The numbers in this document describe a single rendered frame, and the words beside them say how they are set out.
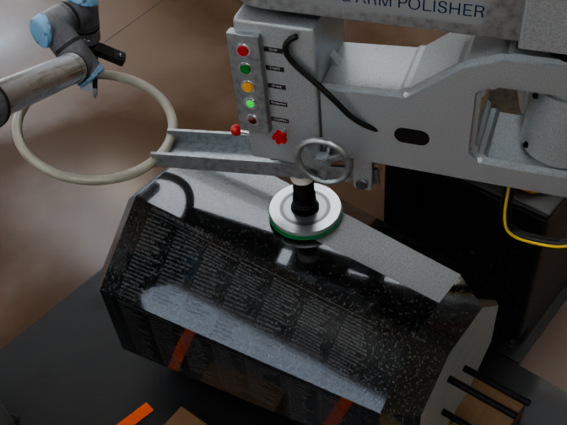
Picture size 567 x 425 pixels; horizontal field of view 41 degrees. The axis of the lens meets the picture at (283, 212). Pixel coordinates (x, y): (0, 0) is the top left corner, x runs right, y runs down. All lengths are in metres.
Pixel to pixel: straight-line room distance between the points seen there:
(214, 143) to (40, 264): 1.41
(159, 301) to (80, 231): 1.25
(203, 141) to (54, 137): 1.90
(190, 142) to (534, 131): 1.03
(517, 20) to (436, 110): 0.29
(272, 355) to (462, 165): 0.76
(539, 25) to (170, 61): 3.12
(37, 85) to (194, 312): 0.79
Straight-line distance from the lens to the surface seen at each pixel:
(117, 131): 4.03
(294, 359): 2.14
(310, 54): 1.75
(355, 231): 2.22
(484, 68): 1.68
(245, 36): 1.77
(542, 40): 1.60
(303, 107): 1.85
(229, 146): 2.26
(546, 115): 1.75
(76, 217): 3.63
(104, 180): 2.23
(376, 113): 1.81
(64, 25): 2.32
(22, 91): 1.96
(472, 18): 1.61
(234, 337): 2.23
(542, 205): 2.45
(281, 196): 2.29
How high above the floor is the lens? 2.43
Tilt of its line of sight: 45 degrees down
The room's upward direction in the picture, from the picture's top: 6 degrees counter-clockwise
